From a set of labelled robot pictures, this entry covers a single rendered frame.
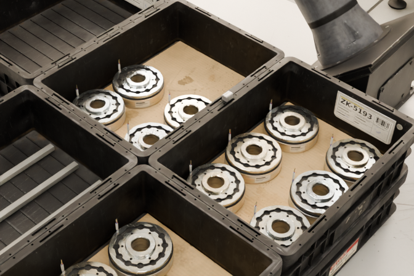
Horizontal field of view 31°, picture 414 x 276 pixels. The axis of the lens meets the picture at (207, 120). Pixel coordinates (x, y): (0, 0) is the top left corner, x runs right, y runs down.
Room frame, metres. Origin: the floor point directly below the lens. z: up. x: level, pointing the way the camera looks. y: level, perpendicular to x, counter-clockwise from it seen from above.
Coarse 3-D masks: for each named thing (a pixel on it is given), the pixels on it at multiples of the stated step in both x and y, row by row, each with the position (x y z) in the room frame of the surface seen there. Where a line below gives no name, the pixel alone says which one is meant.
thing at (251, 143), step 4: (252, 140) 0.99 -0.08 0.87; (256, 140) 0.99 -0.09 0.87; (244, 144) 0.97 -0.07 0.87; (248, 144) 0.98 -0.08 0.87; (252, 144) 0.98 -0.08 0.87; (256, 144) 0.98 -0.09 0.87; (260, 144) 0.98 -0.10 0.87; (240, 148) 0.97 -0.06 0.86; (244, 148) 0.96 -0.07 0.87; (260, 148) 0.97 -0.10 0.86; (264, 148) 0.96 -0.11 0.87; (240, 152) 0.96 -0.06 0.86; (244, 152) 0.95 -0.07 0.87; (264, 152) 0.96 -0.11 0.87; (244, 156) 0.95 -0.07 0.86; (248, 156) 0.94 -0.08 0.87; (252, 156) 0.94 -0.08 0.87; (256, 156) 0.94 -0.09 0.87; (260, 156) 0.94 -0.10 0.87; (264, 156) 0.95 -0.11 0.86; (252, 160) 0.94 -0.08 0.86; (256, 160) 0.94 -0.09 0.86
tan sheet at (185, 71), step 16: (176, 48) 1.31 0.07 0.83; (192, 48) 1.31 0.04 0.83; (144, 64) 1.25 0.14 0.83; (160, 64) 1.25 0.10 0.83; (176, 64) 1.25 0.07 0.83; (192, 64) 1.25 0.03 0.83; (208, 64) 1.25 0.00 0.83; (176, 80) 1.20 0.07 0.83; (192, 80) 1.20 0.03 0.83; (208, 80) 1.20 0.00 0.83; (224, 80) 1.20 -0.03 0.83; (240, 80) 1.20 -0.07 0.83; (176, 96) 1.15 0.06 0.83; (208, 96) 1.15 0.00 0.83; (128, 112) 1.09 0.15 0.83; (144, 112) 1.10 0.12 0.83; (160, 112) 1.10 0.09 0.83
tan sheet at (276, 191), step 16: (256, 128) 1.06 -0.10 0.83; (320, 128) 1.06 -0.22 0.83; (320, 144) 1.02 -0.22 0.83; (288, 160) 0.97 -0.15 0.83; (304, 160) 0.98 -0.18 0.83; (320, 160) 0.98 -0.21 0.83; (288, 176) 0.93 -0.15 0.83; (256, 192) 0.89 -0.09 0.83; (272, 192) 0.89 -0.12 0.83; (288, 192) 0.89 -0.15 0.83; (240, 208) 0.85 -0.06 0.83; (256, 208) 0.85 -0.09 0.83
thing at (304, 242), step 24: (264, 72) 1.11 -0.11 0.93; (312, 72) 1.11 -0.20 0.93; (240, 96) 1.03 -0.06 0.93; (360, 96) 1.04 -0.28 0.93; (408, 120) 0.98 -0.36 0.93; (168, 144) 0.90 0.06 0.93; (408, 144) 0.93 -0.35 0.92; (384, 168) 0.87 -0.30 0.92; (192, 192) 0.80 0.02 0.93; (360, 192) 0.82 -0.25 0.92; (336, 216) 0.77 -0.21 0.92; (264, 240) 0.70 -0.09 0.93; (312, 240) 0.72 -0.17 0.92; (288, 264) 0.68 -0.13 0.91
